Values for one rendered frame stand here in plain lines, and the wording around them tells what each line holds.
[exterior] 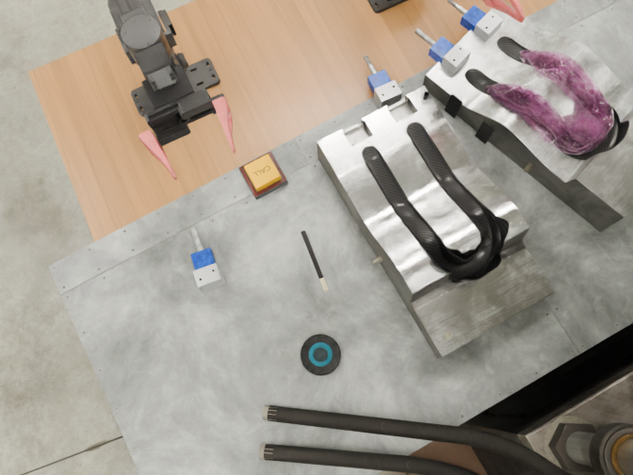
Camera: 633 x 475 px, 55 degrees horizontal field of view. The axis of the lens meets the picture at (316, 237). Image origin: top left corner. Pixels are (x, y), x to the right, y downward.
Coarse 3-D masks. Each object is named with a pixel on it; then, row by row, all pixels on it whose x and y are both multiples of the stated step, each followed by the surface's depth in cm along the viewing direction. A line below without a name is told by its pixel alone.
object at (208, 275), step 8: (192, 232) 127; (200, 240) 127; (200, 248) 126; (208, 248) 125; (192, 256) 125; (200, 256) 125; (208, 256) 125; (200, 264) 124; (208, 264) 124; (216, 264) 123; (200, 272) 122; (208, 272) 122; (216, 272) 122; (200, 280) 123; (208, 280) 122; (216, 280) 122; (224, 280) 127; (200, 288) 123; (208, 288) 126
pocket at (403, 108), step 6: (402, 102) 128; (408, 102) 129; (390, 108) 128; (396, 108) 129; (402, 108) 129; (408, 108) 129; (414, 108) 127; (396, 114) 129; (402, 114) 129; (408, 114) 129; (396, 120) 129
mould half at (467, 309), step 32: (416, 96) 127; (384, 128) 125; (448, 128) 125; (320, 160) 132; (352, 160) 124; (416, 160) 124; (448, 160) 124; (352, 192) 122; (416, 192) 122; (480, 192) 119; (384, 224) 120; (448, 224) 116; (512, 224) 115; (384, 256) 119; (416, 256) 114; (512, 256) 120; (416, 288) 112; (448, 288) 119; (480, 288) 119; (512, 288) 119; (544, 288) 119; (416, 320) 122; (448, 320) 118; (480, 320) 117; (448, 352) 116
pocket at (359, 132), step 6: (354, 126) 127; (360, 126) 128; (366, 126) 126; (342, 132) 126; (348, 132) 127; (354, 132) 128; (360, 132) 128; (366, 132) 128; (348, 138) 128; (354, 138) 128; (360, 138) 128; (366, 138) 128; (354, 144) 128
